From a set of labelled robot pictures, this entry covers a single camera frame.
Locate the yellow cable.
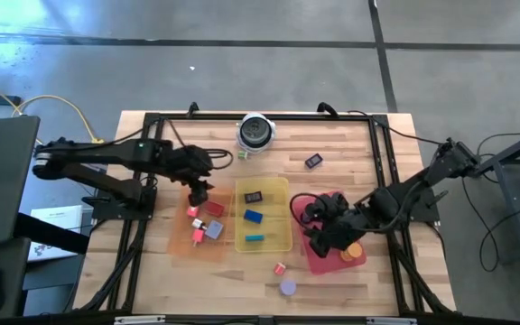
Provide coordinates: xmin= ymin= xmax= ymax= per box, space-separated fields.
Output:
xmin=0 ymin=73 xmax=107 ymax=145

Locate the yellow translucent plastic bin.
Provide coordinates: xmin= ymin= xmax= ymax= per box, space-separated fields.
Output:
xmin=234 ymin=176 xmax=293 ymax=254

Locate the orange-capped sand hourglass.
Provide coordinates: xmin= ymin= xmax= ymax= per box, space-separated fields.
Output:
xmin=339 ymin=242 xmax=364 ymax=263

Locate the white booklet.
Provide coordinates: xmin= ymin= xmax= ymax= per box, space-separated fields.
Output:
xmin=27 ymin=204 xmax=85 ymax=264

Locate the blue-grey wall charger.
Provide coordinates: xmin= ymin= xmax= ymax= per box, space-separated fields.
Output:
xmin=204 ymin=219 xmax=225 ymax=241

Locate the red dual-USB wall charger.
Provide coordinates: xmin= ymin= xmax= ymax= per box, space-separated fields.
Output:
xmin=204 ymin=200 xmax=226 ymax=218

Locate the silver bar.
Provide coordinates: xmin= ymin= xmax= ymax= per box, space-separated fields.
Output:
xmin=114 ymin=315 xmax=167 ymax=325
xmin=367 ymin=317 xmax=419 ymax=325

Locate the black table frame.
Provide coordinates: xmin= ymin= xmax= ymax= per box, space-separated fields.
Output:
xmin=74 ymin=111 xmax=450 ymax=317

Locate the lavender sand hourglass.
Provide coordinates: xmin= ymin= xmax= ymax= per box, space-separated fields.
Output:
xmin=279 ymin=278 xmax=298 ymax=298

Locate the red translucent plastic bin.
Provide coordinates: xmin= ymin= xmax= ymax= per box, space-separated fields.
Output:
xmin=292 ymin=190 xmax=368 ymax=275

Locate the orange translucent plastic bin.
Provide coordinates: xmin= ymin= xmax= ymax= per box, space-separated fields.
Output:
xmin=167 ymin=182 xmax=237 ymax=262

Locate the round black white device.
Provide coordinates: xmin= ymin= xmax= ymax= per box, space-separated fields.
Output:
xmin=235 ymin=111 xmax=276 ymax=155

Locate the dark metal cart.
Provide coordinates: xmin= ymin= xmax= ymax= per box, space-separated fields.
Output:
xmin=469 ymin=122 xmax=520 ymax=268

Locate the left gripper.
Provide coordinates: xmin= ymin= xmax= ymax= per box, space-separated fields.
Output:
xmin=169 ymin=144 xmax=216 ymax=208

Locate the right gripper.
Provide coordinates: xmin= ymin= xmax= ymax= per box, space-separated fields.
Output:
xmin=303 ymin=192 xmax=366 ymax=259

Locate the small black block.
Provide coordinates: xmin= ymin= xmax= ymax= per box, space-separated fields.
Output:
xmin=304 ymin=153 xmax=324 ymax=171

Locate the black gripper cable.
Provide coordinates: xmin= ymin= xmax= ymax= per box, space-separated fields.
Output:
xmin=289 ymin=192 xmax=329 ymax=229
xmin=205 ymin=147 xmax=235 ymax=172

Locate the black bar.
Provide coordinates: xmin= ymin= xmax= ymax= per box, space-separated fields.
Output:
xmin=14 ymin=211 xmax=92 ymax=256

